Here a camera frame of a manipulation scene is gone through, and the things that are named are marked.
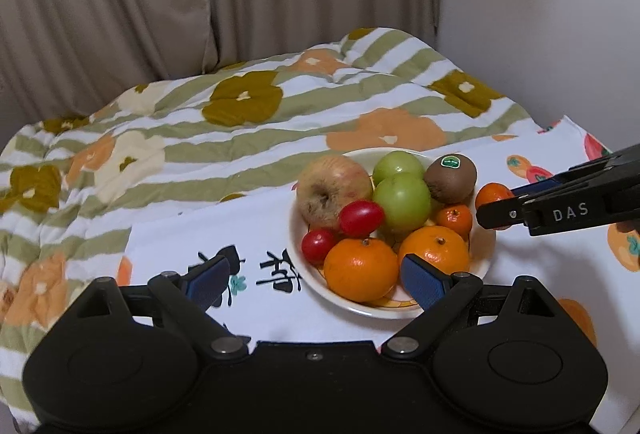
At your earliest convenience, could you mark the brown kiwi with sticker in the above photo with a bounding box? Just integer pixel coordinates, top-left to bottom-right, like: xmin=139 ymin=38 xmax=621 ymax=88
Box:
xmin=423 ymin=154 xmax=477 ymax=205

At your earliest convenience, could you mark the small mandarin in bowl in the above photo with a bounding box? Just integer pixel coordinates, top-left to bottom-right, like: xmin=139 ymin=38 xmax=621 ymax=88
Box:
xmin=434 ymin=204 xmax=474 ymax=240

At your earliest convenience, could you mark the large orange mandarin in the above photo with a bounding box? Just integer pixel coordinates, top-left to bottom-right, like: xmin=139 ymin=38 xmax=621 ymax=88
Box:
xmin=323 ymin=238 xmax=399 ymax=303
xmin=397 ymin=226 xmax=471 ymax=275

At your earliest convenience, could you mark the rear green apple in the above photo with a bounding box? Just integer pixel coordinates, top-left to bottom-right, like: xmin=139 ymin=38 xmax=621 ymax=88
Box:
xmin=372 ymin=151 xmax=425 ymax=186

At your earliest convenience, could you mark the red yellow apple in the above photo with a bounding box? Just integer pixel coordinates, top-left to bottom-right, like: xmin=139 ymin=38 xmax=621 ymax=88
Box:
xmin=296 ymin=155 xmax=373 ymax=230

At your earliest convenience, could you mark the small orange mandarin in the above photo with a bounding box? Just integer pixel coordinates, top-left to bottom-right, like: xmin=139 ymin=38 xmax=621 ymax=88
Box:
xmin=474 ymin=183 xmax=514 ymax=209

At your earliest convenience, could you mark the front green apple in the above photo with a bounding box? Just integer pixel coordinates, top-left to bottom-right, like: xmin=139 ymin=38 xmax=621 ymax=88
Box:
xmin=372 ymin=173 xmax=432 ymax=235

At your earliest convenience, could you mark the cream fruit bowl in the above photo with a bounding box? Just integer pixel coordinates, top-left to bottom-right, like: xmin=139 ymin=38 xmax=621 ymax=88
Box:
xmin=288 ymin=148 xmax=496 ymax=320

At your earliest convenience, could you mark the left large orange mandarin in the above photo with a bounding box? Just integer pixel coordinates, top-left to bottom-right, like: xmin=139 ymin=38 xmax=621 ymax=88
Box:
xmin=323 ymin=238 xmax=399 ymax=303

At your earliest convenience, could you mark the green apple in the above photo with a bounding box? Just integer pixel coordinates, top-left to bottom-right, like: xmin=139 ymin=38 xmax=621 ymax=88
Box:
xmin=372 ymin=151 xmax=425 ymax=186
xmin=372 ymin=173 xmax=432 ymax=235

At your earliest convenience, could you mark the right large orange mandarin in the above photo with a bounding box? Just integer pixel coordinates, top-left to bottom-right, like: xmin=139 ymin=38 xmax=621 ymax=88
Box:
xmin=397 ymin=226 xmax=471 ymax=275

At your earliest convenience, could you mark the floral striped quilt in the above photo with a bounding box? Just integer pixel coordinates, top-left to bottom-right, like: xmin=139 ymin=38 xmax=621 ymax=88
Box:
xmin=1 ymin=27 xmax=536 ymax=433

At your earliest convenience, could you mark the oblong red cherry tomato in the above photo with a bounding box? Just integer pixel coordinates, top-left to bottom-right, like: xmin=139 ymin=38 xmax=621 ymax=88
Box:
xmin=338 ymin=200 xmax=385 ymax=239

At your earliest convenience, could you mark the round cherry tomato in bowl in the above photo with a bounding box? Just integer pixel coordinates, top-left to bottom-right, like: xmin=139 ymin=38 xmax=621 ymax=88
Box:
xmin=300 ymin=228 xmax=340 ymax=266

